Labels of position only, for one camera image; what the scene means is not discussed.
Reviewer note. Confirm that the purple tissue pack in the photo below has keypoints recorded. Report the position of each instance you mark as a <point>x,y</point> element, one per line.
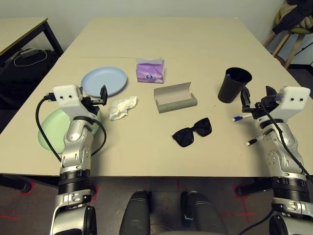
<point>149,71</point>

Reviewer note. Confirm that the grey robot leg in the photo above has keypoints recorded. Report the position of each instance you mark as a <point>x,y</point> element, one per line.
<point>137,213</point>
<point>203,213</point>

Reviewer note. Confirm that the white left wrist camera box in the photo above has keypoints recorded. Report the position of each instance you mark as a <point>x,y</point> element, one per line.
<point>66,95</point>

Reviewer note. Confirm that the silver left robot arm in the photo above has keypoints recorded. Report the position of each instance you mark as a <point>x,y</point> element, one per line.
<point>73,147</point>

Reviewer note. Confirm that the white tissue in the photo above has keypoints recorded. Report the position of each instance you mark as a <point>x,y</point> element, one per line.
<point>119,107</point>

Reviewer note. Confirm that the beige side table black frame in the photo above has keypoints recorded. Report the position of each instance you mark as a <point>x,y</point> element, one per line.
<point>14,31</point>

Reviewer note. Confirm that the light green plate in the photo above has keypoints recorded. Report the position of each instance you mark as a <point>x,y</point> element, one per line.
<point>49,132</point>

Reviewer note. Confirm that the wooden stool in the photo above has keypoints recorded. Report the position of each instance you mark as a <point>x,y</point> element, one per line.
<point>292,49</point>

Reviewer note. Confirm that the grey power adapter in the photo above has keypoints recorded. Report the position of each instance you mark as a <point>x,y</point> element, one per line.
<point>28,52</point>

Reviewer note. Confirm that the black table foot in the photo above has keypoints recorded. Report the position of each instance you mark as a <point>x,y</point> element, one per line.
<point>14,182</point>
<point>254,187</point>

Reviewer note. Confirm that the grey robot left leg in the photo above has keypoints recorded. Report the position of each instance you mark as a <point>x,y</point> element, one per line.
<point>137,213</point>

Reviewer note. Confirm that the beige cloth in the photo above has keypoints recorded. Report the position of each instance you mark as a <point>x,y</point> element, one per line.
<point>284,8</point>

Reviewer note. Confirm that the light blue plate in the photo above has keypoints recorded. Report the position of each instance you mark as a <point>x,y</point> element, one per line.
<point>102,78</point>

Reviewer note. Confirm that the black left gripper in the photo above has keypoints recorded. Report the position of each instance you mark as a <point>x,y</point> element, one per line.
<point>86,101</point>

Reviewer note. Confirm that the black sunglasses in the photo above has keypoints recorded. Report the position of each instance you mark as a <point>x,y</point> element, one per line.
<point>185,139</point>

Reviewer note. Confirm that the white marker blue cap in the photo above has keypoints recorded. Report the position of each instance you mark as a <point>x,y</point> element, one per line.
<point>238,118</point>

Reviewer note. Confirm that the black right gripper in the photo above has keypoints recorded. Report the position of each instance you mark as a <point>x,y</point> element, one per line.
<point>267,104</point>

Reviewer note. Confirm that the black bag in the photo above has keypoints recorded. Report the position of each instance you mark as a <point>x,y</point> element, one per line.
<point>24,73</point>

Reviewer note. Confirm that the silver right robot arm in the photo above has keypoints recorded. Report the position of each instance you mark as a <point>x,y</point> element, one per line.
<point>281,147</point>

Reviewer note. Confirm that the black cup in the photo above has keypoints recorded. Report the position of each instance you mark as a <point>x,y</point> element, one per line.
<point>230,90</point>

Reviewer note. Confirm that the yellow-green seat cushion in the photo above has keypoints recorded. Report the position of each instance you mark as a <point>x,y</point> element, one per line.
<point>300,30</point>

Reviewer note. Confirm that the grey robot right leg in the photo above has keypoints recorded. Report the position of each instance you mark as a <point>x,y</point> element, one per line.
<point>203,213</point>

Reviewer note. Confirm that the grey glasses case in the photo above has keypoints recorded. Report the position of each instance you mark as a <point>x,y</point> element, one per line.
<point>171,105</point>

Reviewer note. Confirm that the white marker black cap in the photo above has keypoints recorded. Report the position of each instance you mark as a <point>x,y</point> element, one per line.
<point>252,141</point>

